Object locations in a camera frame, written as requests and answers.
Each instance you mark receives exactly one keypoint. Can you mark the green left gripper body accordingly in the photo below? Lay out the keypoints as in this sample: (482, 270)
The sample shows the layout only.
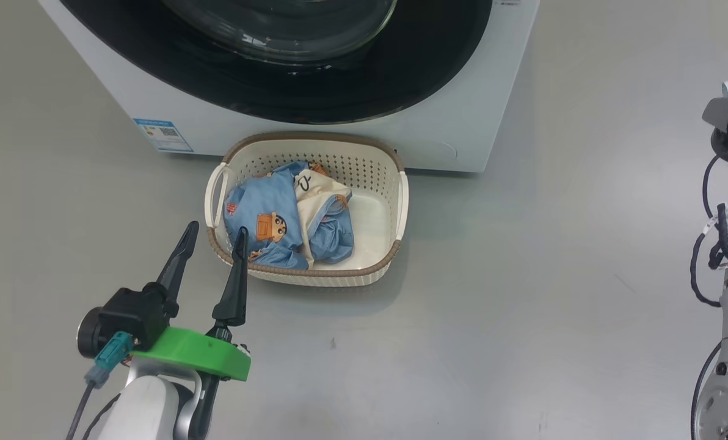
(193, 351)

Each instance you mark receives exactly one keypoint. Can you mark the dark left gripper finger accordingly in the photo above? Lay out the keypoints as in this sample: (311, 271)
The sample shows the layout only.
(178, 263)
(236, 293)

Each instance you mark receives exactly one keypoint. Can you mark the blue cream cartoon shirt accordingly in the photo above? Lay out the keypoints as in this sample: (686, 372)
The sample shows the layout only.
(248, 208)

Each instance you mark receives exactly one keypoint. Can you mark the blue cartoon print pants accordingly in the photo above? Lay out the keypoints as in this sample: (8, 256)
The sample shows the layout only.
(336, 235)

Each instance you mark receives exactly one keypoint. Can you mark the black glass washer door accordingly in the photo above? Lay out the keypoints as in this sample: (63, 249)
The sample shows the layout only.
(278, 85)

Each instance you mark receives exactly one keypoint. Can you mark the cream perforated laundry basket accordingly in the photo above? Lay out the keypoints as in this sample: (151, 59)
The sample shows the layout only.
(373, 214)

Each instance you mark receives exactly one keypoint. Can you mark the white front-load washing machine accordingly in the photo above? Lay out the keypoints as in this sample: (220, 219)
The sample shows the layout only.
(474, 91)

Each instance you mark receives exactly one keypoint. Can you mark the blue energy label sticker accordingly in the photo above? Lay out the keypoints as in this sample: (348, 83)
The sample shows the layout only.
(163, 135)

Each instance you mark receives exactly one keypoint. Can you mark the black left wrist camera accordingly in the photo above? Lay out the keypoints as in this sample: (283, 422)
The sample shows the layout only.
(132, 311)

